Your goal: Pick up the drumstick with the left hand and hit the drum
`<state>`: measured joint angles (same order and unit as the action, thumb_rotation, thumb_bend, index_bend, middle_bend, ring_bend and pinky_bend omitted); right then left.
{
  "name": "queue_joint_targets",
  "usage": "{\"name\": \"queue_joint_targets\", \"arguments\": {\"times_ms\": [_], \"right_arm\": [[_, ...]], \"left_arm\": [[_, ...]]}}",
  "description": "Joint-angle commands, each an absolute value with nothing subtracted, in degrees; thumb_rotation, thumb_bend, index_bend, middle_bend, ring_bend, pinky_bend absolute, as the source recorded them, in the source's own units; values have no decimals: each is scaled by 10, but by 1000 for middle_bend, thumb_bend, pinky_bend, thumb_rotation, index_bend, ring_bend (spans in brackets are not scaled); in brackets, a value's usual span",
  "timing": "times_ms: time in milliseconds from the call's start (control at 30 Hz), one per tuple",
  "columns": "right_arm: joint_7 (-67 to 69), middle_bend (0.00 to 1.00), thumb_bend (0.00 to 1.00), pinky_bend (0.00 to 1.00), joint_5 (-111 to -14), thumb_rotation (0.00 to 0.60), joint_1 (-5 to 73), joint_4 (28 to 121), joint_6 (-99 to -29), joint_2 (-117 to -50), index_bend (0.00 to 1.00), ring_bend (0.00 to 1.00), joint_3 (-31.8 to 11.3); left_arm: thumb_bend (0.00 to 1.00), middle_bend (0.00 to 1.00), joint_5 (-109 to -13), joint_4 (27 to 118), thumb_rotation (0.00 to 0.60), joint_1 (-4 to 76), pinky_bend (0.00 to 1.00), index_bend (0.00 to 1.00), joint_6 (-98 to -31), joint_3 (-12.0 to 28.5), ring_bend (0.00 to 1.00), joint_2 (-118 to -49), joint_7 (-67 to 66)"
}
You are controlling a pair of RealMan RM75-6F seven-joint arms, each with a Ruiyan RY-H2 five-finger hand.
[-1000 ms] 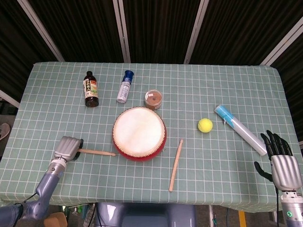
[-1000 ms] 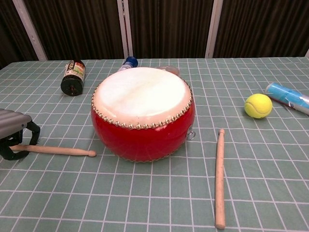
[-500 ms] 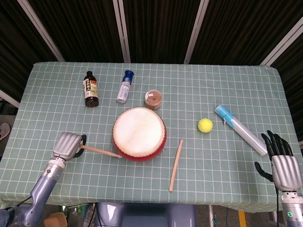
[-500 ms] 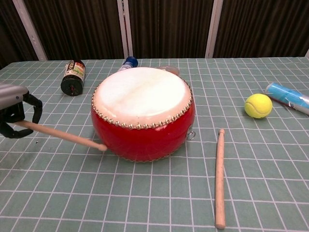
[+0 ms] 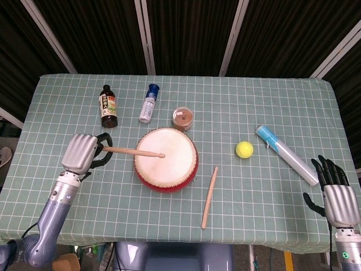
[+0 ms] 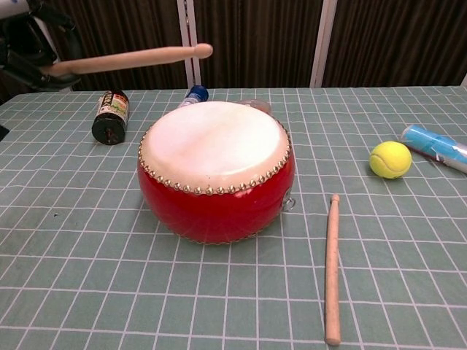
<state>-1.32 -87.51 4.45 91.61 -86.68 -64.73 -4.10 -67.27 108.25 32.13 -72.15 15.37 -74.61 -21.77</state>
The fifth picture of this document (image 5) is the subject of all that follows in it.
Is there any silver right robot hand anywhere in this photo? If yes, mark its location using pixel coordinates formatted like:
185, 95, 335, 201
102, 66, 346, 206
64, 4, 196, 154
303, 154, 361, 228

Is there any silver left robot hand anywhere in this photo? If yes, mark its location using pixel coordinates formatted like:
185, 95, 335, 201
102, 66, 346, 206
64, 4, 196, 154
61, 132, 113, 181

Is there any wooden drumstick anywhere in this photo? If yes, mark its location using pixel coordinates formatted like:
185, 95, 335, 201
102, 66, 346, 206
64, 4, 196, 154
102, 146, 166, 158
200, 165, 219, 229

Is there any red drum with white skin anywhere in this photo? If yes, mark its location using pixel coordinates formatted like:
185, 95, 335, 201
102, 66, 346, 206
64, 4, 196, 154
133, 127, 200, 194

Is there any dark brown sauce bottle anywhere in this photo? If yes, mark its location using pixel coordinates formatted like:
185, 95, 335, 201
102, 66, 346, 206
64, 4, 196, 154
99, 84, 118, 129

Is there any clear tube with blue label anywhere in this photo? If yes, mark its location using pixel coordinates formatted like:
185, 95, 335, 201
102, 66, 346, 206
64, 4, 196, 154
255, 125, 320, 186

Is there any white bottle with blue cap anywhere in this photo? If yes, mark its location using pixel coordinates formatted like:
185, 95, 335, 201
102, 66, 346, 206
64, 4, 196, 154
138, 83, 160, 124

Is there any green checked tablecloth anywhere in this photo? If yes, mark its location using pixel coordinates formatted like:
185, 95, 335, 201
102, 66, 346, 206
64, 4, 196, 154
0, 73, 361, 253

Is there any clear jar with brown contents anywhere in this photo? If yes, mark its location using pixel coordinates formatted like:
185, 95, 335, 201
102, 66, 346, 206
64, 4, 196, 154
172, 107, 195, 132

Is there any yellow tennis ball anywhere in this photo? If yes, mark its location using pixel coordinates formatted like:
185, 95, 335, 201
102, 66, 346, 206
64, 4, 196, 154
235, 141, 254, 159

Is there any brown wooden stool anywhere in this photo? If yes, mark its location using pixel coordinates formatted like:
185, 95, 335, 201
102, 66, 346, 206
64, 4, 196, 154
52, 253, 81, 271

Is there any blue-grey robot torso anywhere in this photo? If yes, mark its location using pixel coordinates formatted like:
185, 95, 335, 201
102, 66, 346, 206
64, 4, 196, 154
114, 241, 235, 271

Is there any black cable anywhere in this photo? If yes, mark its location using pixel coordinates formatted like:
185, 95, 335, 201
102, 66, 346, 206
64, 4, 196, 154
327, 218, 335, 271
21, 222, 39, 241

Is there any white partition frame post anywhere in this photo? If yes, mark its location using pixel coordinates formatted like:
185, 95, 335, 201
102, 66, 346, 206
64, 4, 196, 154
218, 0, 249, 77
134, 0, 156, 76
21, 0, 77, 75
309, 20, 361, 78
0, 106, 25, 130

